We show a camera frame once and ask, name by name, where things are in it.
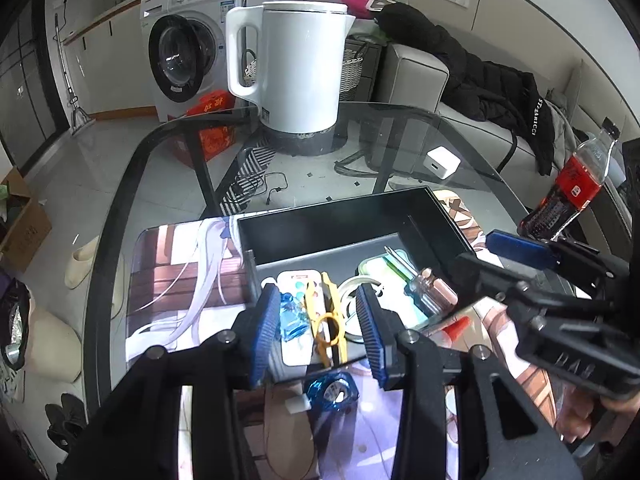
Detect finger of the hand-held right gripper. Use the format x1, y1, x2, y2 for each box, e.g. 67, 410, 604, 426
454, 251, 618, 317
485, 229, 563, 272

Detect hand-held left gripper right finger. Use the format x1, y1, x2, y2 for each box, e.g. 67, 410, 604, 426
355, 282, 583, 480

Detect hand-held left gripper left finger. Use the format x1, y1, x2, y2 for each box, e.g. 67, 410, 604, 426
57, 282, 283, 480

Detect white paint palette card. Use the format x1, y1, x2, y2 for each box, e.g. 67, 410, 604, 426
276, 269, 367, 367

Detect yellow plastic scissors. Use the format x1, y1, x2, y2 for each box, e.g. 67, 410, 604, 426
303, 272, 349, 367

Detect black storage box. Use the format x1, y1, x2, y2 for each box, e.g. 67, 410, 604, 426
236, 185, 479, 332

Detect person's right hand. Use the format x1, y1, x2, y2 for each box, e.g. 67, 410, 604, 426
552, 386, 609, 449

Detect green white plastic case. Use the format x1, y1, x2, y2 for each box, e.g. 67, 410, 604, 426
357, 254, 426, 327

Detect white tape roll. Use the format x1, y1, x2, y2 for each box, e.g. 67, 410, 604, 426
337, 274, 382, 344

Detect red-capped glue tube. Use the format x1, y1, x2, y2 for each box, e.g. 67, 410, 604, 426
439, 317, 471, 344

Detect blue round tape dispenser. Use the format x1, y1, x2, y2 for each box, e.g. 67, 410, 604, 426
303, 371, 360, 414

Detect small screwdriver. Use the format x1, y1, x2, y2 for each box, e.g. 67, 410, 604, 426
383, 244, 416, 281

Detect red label soda bottle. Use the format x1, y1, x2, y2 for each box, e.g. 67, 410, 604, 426
517, 118, 622, 242

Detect printed desk mat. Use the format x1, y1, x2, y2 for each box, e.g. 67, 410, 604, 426
125, 189, 577, 480

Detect white charger cube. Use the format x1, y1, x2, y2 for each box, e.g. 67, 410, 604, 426
422, 145, 462, 181

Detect grey cloth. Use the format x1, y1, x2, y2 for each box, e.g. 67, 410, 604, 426
544, 89, 592, 162

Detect striped floor rug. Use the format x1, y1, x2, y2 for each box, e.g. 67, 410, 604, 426
219, 144, 277, 217

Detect black jacket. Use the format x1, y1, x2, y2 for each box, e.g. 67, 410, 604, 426
374, 2, 557, 177

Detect black kettle base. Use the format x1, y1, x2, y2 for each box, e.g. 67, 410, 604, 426
259, 124, 337, 156

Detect red cardboard box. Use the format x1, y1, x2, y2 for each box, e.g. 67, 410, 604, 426
172, 89, 239, 164

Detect beige sofa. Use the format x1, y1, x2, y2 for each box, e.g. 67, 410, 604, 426
369, 42, 640, 202

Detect large beige slipper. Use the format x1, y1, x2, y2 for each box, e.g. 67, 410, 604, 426
29, 304, 84, 384

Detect black shoe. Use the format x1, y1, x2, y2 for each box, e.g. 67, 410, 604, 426
44, 392, 89, 454

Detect wicker basket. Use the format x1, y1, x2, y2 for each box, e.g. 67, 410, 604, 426
242, 37, 384, 104

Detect foil-lined black pan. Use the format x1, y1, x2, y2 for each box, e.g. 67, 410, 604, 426
0, 279, 34, 372

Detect brown cardboard box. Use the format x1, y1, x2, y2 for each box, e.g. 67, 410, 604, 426
0, 167, 54, 274

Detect white electric kettle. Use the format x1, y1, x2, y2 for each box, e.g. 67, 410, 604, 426
224, 1, 357, 137

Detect pink cloth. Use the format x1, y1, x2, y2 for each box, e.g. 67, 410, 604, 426
334, 0, 374, 17

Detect floor mop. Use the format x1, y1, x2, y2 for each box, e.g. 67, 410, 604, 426
52, 12, 99, 136

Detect white base cabinet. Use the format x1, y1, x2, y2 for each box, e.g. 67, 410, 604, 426
64, 0, 158, 122

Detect white washing machine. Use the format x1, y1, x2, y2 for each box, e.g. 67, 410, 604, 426
138, 0, 249, 124

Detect black charger cable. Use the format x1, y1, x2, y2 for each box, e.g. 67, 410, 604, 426
262, 172, 289, 206

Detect black power cord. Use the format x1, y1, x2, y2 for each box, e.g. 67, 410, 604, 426
334, 149, 397, 179

